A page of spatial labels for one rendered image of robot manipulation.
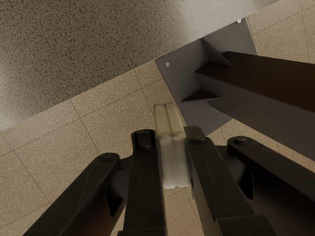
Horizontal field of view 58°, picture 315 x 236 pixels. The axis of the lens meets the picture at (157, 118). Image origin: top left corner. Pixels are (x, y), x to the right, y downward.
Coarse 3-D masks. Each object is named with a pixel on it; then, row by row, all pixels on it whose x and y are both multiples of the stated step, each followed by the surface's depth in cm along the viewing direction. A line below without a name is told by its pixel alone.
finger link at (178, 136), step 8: (168, 104) 20; (168, 112) 18; (176, 112) 18; (168, 120) 17; (176, 120) 16; (176, 128) 15; (176, 136) 14; (184, 136) 14; (176, 144) 14; (184, 144) 14; (176, 152) 14; (184, 152) 14; (176, 160) 14; (184, 160) 14; (176, 168) 15; (184, 168) 15; (176, 176) 15; (184, 176) 15; (176, 184) 15; (184, 184) 15
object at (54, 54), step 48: (0, 0) 24; (48, 0) 26; (96, 0) 27; (144, 0) 28; (192, 0) 30; (240, 0) 31; (0, 48) 26; (48, 48) 27; (96, 48) 28; (144, 48) 30; (0, 96) 27; (48, 96) 28
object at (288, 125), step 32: (224, 32) 133; (160, 64) 128; (192, 64) 133; (224, 64) 123; (256, 64) 109; (288, 64) 97; (192, 96) 135; (224, 96) 117; (256, 96) 93; (288, 96) 82; (256, 128) 107; (288, 128) 86
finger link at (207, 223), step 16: (192, 144) 13; (208, 144) 13; (192, 160) 12; (208, 160) 12; (208, 176) 10; (224, 176) 10; (192, 192) 14; (208, 192) 9; (224, 192) 9; (240, 192) 9; (208, 208) 9; (224, 208) 8; (240, 208) 8; (208, 224) 9; (224, 224) 7; (240, 224) 7; (256, 224) 7
